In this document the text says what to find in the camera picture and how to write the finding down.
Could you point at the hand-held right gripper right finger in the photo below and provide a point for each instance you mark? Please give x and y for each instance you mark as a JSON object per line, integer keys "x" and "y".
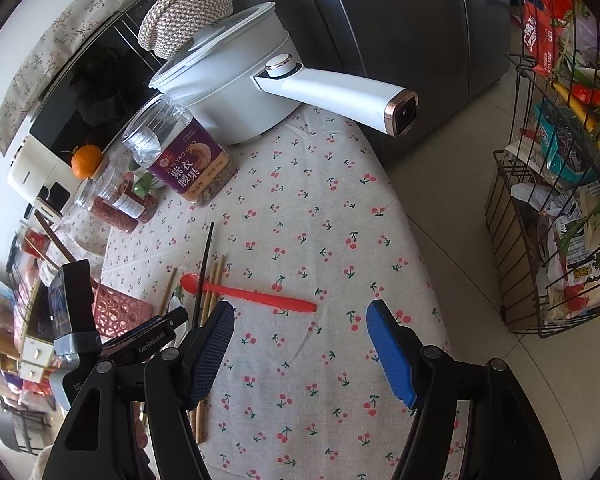
{"x": 390, "y": 355}

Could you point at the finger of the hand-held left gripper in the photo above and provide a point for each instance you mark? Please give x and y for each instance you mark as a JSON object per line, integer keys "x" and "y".
{"x": 150, "y": 335}

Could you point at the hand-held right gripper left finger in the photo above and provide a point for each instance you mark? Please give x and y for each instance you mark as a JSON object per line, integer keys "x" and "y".
{"x": 215, "y": 340}

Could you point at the white plastic spoon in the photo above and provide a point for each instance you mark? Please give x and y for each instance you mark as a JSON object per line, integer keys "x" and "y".
{"x": 176, "y": 312}

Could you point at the pink perforated basket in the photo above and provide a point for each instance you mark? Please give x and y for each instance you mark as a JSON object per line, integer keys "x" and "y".
{"x": 122, "y": 307}

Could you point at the wooden chopstick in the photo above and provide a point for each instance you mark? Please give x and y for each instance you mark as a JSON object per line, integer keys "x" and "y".
{"x": 55, "y": 237}
{"x": 211, "y": 285}
{"x": 219, "y": 275}

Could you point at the red plastic spoon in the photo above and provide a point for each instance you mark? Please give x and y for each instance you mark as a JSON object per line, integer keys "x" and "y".
{"x": 260, "y": 297}

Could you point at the black chopstick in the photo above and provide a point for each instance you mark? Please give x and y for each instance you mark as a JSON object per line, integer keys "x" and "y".
{"x": 206, "y": 270}

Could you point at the small white drawer box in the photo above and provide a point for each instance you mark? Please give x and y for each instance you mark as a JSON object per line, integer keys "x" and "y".
{"x": 37, "y": 357}

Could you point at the clear jar red berries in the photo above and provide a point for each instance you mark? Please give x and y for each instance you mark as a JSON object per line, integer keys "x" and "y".
{"x": 102, "y": 205}

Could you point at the small jar white label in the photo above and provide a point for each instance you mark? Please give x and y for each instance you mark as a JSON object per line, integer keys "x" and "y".
{"x": 135, "y": 205}

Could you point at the orange tangerine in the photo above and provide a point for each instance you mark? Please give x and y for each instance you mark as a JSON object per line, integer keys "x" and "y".
{"x": 86, "y": 161}

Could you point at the cherry print tablecloth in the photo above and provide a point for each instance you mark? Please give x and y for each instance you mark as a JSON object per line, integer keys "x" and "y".
{"x": 305, "y": 210}

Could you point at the clear jar purple label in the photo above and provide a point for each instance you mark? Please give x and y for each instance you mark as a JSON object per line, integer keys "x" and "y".
{"x": 190, "y": 160}

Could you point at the black microwave oven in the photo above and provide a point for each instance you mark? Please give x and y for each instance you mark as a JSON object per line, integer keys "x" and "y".
{"x": 90, "y": 90}

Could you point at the white electric pot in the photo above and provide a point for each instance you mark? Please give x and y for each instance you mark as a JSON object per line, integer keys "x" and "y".
{"x": 240, "y": 105}

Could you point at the floral cover cloth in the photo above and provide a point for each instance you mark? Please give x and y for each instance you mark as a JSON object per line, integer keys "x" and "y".
{"x": 55, "y": 45}

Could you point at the blue snack bag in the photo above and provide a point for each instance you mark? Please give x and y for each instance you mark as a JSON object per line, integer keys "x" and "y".
{"x": 565, "y": 145}

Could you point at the white pot lid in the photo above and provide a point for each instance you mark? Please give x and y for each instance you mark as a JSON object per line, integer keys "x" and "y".
{"x": 215, "y": 40}

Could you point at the grey refrigerator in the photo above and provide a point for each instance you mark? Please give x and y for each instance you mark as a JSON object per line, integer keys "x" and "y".
{"x": 405, "y": 35}

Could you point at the red snack bag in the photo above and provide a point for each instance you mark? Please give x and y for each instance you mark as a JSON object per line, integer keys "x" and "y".
{"x": 542, "y": 25}

